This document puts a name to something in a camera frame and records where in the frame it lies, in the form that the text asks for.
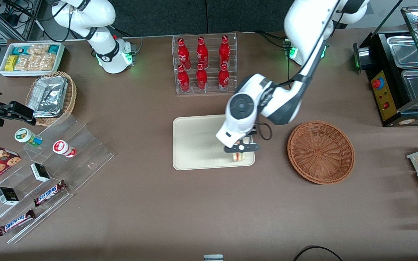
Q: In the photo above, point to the yellow snack pack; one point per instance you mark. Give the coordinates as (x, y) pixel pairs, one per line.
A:
(11, 63)

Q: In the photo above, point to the black food warmer machine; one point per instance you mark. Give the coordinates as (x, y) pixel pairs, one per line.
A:
(376, 54)

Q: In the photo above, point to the beige plastic tray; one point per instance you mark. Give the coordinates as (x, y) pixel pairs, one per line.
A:
(194, 141)

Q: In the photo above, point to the clear acrylic stepped stand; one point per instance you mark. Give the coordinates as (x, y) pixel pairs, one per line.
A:
(85, 156)

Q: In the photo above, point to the silver foil container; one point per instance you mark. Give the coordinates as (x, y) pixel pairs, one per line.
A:
(47, 96)

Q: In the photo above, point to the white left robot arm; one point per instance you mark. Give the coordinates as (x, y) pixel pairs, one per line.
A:
(303, 21)

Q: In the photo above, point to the triangular sandwich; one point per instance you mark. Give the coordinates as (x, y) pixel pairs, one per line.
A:
(238, 157)

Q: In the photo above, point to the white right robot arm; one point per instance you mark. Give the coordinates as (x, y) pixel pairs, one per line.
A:
(103, 40)

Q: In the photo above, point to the small grey box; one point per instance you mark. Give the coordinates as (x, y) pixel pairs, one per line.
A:
(213, 257)

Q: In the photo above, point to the small black box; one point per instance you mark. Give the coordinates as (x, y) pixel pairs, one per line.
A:
(7, 195)
(40, 172)

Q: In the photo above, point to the teal snack pack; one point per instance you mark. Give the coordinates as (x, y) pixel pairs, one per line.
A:
(19, 50)
(53, 49)

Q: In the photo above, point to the white rectangular snack bin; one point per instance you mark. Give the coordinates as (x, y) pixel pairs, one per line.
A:
(61, 50)

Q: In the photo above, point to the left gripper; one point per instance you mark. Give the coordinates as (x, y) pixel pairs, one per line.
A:
(253, 132)

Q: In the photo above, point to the brown round wicker basket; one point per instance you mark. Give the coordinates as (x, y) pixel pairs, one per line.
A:
(321, 152)

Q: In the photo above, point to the red lid yogurt cup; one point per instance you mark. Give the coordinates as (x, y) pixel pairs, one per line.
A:
(63, 148)

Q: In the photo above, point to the green lid yogurt cup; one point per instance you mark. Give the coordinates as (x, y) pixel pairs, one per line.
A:
(27, 137)

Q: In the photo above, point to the brown snickers bar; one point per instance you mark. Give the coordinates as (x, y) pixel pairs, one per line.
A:
(49, 193)
(16, 222)

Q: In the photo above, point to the red cola bottle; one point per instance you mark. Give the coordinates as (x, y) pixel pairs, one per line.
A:
(201, 79)
(202, 52)
(183, 80)
(224, 50)
(224, 79)
(183, 52)

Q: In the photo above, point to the clear cracker packet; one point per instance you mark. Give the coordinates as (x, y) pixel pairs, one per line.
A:
(38, 49)
(22, 62)
(42, 62)

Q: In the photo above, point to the aluminium frame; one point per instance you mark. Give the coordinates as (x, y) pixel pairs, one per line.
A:
(20, 25)

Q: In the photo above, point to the light tan wicker basket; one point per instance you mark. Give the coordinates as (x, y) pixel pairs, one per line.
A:
(72, 94)

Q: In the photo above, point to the clear acrylic bottle rack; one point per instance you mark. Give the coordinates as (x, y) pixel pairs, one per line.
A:
(230, 43)

